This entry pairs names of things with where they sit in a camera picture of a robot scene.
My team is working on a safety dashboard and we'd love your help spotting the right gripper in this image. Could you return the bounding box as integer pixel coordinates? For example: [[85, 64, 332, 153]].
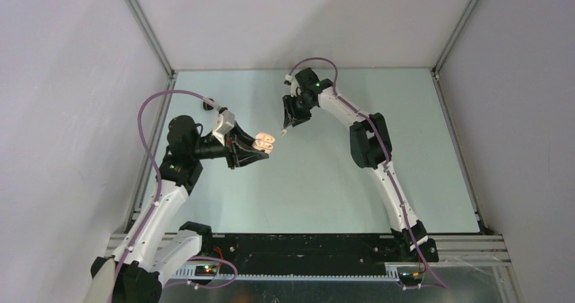
[[283, 94, 315, 128]]

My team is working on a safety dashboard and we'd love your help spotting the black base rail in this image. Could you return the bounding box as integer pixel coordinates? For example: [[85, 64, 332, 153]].
[[201, 233, 419, 277]]

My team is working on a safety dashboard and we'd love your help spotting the black earbud charging case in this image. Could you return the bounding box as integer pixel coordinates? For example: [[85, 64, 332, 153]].
[[202, 102, 214, 111]]

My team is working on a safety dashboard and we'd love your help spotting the right aluminium frame post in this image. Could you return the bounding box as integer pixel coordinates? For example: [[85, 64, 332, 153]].
[[432, 0, 481, 79]]

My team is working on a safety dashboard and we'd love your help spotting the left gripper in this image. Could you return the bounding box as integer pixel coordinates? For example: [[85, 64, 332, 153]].
[[190, 121, 268, 169]]

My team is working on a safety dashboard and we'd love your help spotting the aluminium frame post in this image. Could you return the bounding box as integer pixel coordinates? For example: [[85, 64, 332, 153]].
[[432, 0, 481, 79], [124, 0, 174, 78]]

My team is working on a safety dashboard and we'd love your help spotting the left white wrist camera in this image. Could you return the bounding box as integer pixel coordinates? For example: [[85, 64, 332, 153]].
[[212, 107, 235, 146]]

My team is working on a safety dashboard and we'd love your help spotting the white earbud charging case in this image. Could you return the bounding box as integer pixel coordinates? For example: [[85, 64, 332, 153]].
[[252, 132, 275, 154]]

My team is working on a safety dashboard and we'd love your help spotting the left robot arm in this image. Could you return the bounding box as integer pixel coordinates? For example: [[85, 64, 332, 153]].
[[85, 110, 275, 302]]

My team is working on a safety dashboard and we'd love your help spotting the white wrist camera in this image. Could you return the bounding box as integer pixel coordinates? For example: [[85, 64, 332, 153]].
[[283, 75, 301, 97], [212, 107, 235, 146]]

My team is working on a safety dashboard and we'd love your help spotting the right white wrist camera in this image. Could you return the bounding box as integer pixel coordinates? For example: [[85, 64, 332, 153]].
[[283, 75, 301, 97]]

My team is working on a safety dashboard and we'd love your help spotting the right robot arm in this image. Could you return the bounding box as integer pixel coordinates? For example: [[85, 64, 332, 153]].
[[282, 68, 434, 261]]

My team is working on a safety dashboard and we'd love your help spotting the left aluminium frame post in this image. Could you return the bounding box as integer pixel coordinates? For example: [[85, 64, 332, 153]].
[[124, 0, 174, 78]]

